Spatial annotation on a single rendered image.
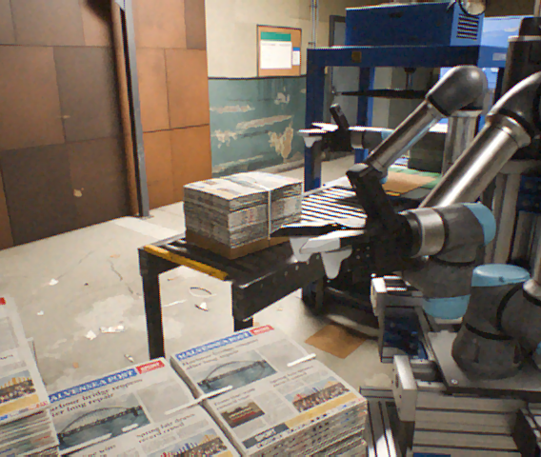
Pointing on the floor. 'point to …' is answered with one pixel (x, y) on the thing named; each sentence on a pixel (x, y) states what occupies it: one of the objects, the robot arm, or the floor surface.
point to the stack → (214, 405)
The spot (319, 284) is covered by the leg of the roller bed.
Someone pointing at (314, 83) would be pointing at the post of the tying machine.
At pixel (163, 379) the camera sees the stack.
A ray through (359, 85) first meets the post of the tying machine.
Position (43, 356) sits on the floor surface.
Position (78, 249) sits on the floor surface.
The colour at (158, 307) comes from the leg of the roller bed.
